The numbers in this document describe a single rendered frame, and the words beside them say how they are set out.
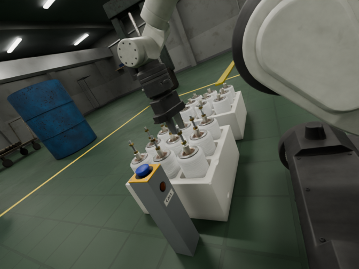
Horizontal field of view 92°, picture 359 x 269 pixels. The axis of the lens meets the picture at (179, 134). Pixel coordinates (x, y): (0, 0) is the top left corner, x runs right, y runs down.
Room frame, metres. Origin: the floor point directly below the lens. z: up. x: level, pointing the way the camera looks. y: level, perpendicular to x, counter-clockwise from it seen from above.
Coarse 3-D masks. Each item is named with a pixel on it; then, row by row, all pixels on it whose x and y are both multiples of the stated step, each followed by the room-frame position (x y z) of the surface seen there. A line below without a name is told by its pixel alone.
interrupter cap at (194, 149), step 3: (192, 147) 0.55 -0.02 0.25; (195, 147) 0.54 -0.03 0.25; (183, 150) 0.56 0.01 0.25; (192, 150) 0.53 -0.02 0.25; (195, 150) 0.52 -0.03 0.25; (198, 150) 0.52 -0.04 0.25; (180, 153) 0.55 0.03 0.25; (183, 153) 0.54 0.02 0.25; (192, 153) 0.51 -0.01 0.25; (195, 153) 0.50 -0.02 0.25; (180, 156) 0.53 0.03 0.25; (183, 156) 0.51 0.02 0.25; (186, 156) 0.51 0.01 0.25; (189, 156) 0.50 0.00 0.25
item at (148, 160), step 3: (147, 153) 0.68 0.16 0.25; (147, 156) 0.65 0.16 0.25; (150, 156) 0.65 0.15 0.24; (147, 159) 0.64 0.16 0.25; (150, 159) 0.64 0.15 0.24; (141, 162) 0.63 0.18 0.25; (144, 162) 0.62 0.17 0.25; (147, 162) 0.63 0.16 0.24; (150, 162) 0.64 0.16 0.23; (132, 165) 0.63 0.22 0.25; (135, 165) 0.63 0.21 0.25; (138, 165) 0.62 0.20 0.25; (132, 168) 0.64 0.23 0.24; (135, 168) 0.62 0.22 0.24
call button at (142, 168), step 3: (141, 165) 0.43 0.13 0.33; (144, 165) 0.42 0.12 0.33; (147, 165) 0.41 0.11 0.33; (138, 168) 0.42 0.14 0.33; (141, 168) 0.41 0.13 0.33; (144, 168) 0.40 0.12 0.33; (147, 168) 0.40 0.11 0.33; (135, 171) 0.41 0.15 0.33; (138, 171) 0.40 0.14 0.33; (141, 171) 0.40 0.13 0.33; (144, 171) 0.40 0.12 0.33; (147, 171) 0.40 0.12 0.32; (138, 174) 0.40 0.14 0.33; (141, 174) 0.39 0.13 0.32; (144, 174) 0.40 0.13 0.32
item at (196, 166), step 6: (192, 156) 0.49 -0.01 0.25; (198, 156) 0.49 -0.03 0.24; (204, 156) 0.51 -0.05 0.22; (180, 162) 0.51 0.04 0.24; (186, 162) 0.49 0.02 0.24; (192, 162) 0.49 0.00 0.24; (198, 162) 0.49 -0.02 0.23; (204, 162) 0.50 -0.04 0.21; (186, 168) 0.49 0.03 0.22; (192, 168) 0.49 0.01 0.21; (198, 168) 0.49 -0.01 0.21; (204, 168) 0.49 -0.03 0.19; (186, 174) 0.50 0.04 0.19; (192, 174) 0.49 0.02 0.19; (198, 174) 0.49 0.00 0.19; (204, 174) 0.49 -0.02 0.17
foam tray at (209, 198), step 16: (224, 128) 0.73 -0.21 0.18; (224, 144) 0.62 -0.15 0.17; (208, 160) 0.56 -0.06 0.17; (224, 160) 0.57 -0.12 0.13; (176, 176) 0.54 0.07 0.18; (208, 176) 0.46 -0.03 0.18; (224, 176) 0.52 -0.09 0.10; (176, 192) 0.51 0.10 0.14; (192, 192) 0.47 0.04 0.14; (208, 192) 0.44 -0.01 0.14; (224, 192) 0.48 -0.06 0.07; (144, 208) 0.63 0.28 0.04; (192, 208) 0.49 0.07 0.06; (208, 208) 0.45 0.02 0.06; (224, 208) 0.44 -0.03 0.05
